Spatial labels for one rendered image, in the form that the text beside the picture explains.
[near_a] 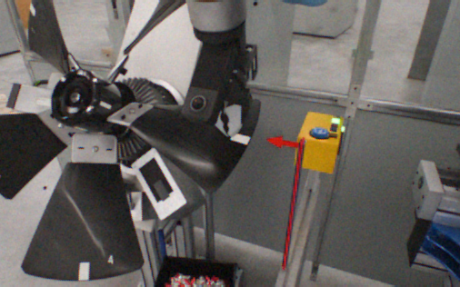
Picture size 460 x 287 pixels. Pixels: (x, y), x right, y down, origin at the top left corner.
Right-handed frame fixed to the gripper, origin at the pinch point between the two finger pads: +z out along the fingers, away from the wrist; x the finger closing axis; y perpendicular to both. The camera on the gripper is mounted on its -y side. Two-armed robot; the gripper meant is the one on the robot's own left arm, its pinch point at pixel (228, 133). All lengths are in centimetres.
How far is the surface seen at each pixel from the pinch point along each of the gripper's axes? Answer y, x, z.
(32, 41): 16, 61, -2
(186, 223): 11, 30, 75
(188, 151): -4.9, 5.6, 0.9
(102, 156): -6.1, 27.3, 8.6
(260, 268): 23, 4, 133
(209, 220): 26, 31, 99
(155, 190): -5.9, 16.8, 17.1
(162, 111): 4.0, 16.2, 2.1
